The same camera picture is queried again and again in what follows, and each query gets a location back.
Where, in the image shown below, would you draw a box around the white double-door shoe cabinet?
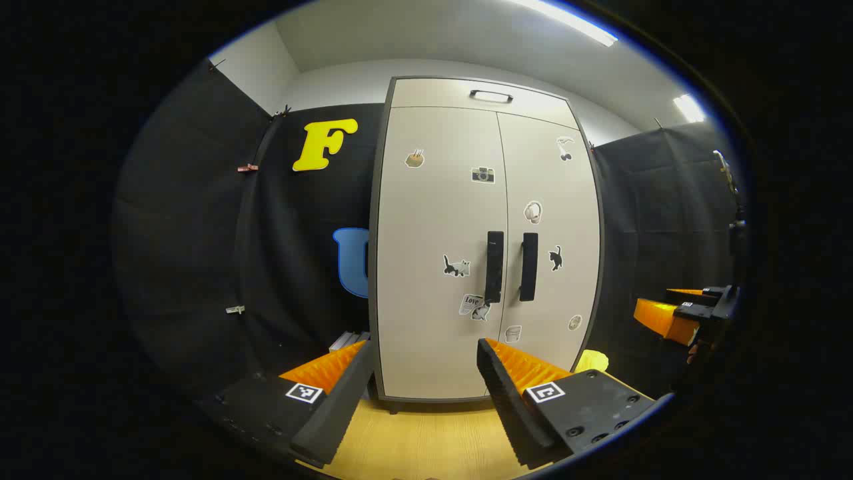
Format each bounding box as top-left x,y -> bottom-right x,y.
369,75 -> 606,414

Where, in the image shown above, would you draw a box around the white cabinet drawer front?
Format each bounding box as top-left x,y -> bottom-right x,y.
390,77 -> 579,131

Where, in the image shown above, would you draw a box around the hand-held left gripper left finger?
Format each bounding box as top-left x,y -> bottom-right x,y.
197,339 -> 377,469

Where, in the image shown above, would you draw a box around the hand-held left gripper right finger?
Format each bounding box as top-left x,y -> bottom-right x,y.
476,338 -> 674,471

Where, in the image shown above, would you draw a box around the white cabinet door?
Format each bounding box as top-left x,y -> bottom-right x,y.
377,107 -> 510,401
496,112 -> 602,394

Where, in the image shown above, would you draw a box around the black door handle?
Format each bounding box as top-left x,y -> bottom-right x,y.
518,233 -> 539,302
484,231 -> 505,304

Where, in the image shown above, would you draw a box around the grey flat panels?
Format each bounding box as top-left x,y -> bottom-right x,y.
329,330 -> 371,354

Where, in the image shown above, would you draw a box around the yellow knobbly ball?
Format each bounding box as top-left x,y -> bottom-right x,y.
574,349 -> 610,374

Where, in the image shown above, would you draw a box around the long ceiling light strip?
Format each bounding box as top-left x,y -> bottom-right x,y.
513,0 -> 619,47

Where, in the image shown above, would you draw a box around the dark equipment stand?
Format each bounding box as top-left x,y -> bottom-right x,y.
712,150 -> 748,257

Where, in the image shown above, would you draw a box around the short ceiling light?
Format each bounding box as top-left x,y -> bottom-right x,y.
673,93 -> 707,123

